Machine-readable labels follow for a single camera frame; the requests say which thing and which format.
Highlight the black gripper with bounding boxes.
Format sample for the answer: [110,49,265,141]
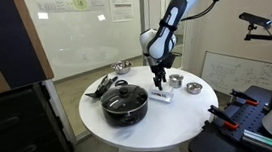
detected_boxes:
[146,54,171,93]

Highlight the transparent plastic container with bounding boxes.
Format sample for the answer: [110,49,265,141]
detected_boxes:
[147,85,176,105]

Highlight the small open steel cup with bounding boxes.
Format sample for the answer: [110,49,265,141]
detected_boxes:
[168,73,185,90]

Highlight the small steel bowl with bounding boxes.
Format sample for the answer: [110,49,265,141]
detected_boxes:
[185,81,204,96]

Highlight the glass pot lid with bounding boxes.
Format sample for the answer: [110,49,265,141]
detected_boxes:
[99,82,150,116]

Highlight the black cooking pot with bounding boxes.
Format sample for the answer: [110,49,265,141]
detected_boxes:
[97,77,152,129]

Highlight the black kitchen tongs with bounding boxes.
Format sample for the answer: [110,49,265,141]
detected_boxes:
[83,73,121,100]

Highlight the black orange-tipped bar clamp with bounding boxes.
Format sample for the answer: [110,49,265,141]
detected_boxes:
[229,86,259,109]
[207,102,240,133]

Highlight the leaning whiteboard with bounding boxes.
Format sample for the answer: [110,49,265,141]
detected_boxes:
[198,45,272,99]

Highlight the white text poster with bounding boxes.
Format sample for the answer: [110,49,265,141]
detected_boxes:
[109,0,136,23]

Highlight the black perforated robot table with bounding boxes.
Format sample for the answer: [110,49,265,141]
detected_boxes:
[182,83,272,152]

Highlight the poster with green circle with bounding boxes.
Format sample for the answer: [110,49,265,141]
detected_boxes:
[32,0,108,18]

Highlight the black drawer cabinet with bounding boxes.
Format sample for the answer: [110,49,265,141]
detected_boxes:
[0,79,76,152]

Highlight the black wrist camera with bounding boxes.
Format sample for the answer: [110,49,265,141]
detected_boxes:
[164,51,184,70]

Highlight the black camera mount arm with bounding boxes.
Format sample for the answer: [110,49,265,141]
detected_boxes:
[243,22,272,48]

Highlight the black stereo camera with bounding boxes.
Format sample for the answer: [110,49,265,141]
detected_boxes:
[238,9,272,32]

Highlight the aluminium profile rail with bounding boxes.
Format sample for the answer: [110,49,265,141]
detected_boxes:
[241,126,272,152]

